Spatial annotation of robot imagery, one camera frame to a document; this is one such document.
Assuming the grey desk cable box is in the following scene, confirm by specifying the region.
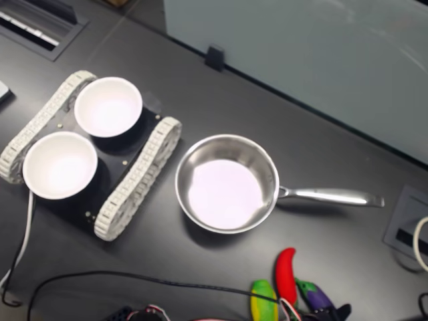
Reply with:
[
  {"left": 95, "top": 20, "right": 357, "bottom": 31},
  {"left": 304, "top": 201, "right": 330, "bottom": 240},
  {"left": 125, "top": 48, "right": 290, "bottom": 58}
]
[
  {"left": 0, "top": 0, "right": 90, "bottom": 62},
  {"left": 383, "top": 185, "right": 428, "bottom": 258}
]

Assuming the purple toy aubergine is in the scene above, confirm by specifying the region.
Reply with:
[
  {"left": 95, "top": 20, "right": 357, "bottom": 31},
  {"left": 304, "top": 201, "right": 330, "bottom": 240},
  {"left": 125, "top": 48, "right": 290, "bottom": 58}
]
[{"left": 294, "top": 277, "right": 337, "bottom": 312}]

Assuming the dark grey flat device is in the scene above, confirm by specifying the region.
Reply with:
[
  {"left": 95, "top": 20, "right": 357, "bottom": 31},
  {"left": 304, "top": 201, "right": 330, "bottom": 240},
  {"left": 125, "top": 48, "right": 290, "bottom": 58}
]
[{"left": 0, "top": 80, "right": 16, "bottom": 108}]

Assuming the white cable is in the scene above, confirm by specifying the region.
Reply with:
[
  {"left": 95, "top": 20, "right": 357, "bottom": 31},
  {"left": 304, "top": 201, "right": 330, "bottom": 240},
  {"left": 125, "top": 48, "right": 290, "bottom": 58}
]
[{"left": 0, "top": 191, "right": 36, "bottom": 290}]

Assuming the tracked vehicle with white tracks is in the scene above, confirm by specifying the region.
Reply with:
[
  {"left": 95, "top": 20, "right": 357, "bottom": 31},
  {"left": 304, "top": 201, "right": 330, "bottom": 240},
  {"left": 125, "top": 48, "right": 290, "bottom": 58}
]
[{"left": 0, "top": 69, "right": 183, "bottom": 242}]

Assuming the thin black cable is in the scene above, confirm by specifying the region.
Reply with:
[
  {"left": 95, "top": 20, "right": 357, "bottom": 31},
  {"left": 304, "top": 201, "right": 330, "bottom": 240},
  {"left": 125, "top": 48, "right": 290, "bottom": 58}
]
[{"left": 0, "top": 215, "right": 36, "bottom": 307}]

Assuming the steel pan with long handle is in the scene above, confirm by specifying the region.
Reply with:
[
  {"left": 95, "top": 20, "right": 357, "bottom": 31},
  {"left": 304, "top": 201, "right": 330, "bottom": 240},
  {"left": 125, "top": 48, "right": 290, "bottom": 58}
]
[{"left": 174, "top": 134, "right": 385, "bottom": 235}]

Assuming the red toy chilli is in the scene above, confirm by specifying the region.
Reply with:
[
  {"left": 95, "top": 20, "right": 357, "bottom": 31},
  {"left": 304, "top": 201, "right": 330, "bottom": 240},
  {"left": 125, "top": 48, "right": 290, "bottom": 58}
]
[{"left": 276, "top": 247, "right": 298, "bottom": 307}]

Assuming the black partition bracket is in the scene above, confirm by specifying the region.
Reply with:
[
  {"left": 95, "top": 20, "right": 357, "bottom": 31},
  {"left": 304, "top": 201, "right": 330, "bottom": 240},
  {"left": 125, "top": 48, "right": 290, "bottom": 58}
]
[{"left": 204, "top": 44, "right": 225, "bottom": 72}]

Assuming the frosted glass desk partition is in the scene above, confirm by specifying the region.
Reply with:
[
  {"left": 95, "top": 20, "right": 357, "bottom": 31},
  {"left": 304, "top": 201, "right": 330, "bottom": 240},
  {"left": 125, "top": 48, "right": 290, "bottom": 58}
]
[{"left": 163, "top": 0, "right": 428, "bottom": 167}]

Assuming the long black cable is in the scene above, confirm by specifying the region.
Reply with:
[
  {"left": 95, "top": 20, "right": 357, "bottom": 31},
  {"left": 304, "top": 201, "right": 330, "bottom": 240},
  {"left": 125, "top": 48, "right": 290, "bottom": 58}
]
[{"left": 27, "top": 270, "right": 285, "bottom": 321}]

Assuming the white bowl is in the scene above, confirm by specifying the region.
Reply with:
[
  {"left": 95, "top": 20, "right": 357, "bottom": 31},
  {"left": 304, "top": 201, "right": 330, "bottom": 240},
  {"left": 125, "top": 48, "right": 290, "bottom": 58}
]
[
  {"left": 73, "top": 76, "right": 144, "bottom": 138},
  {"left": 21, "top": 130, "right": 99, "bottom": 201}
]

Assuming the green yellow toy corn cob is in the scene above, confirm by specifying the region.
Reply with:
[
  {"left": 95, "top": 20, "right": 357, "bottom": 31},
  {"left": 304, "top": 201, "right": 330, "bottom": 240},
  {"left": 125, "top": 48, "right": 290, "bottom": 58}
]
[{"left": 250, "top": 279, "right": 279, "bottom": 321}]

